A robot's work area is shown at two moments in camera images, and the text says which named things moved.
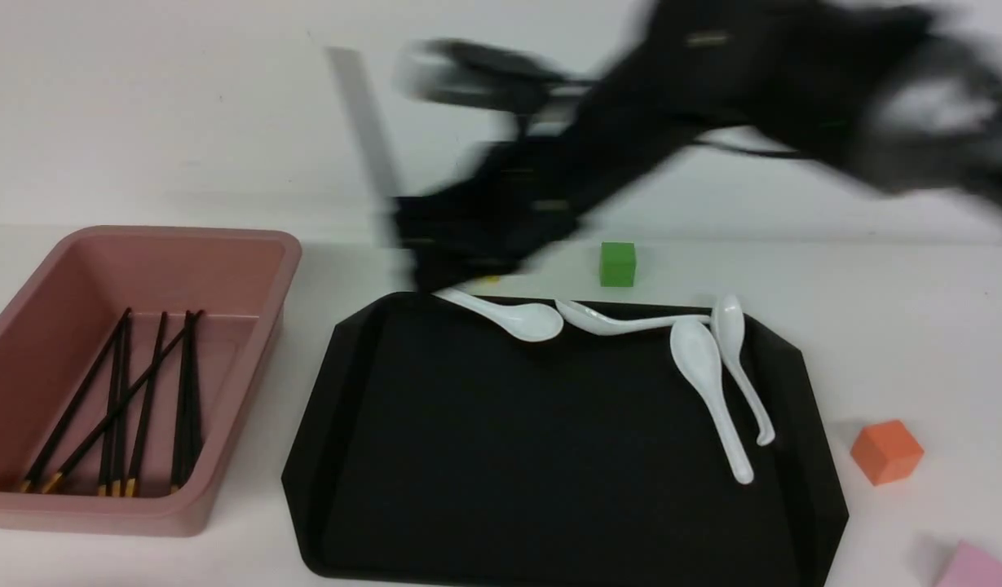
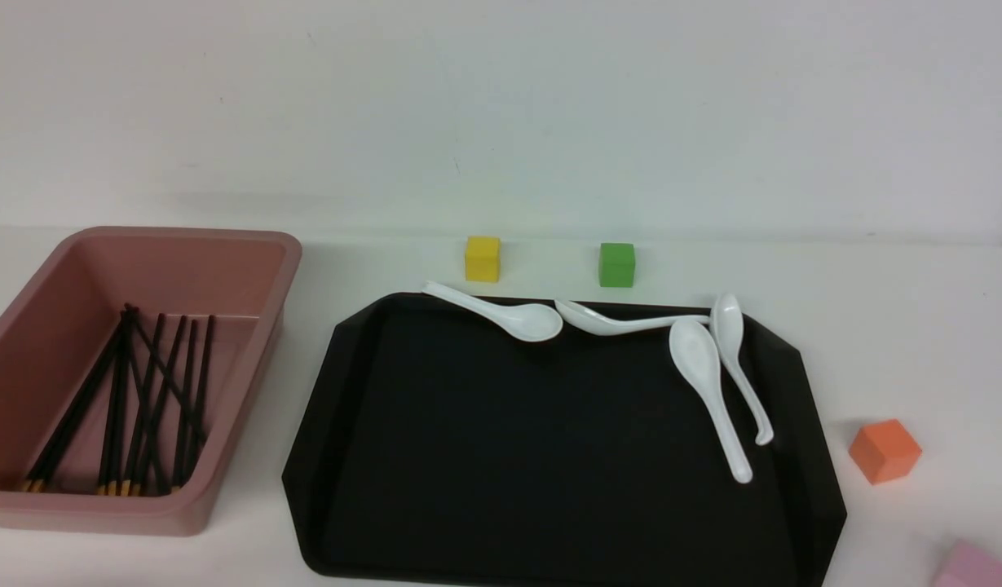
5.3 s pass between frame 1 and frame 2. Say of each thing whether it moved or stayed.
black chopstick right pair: stayed
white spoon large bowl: stayed
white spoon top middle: stayed
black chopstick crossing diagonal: moved
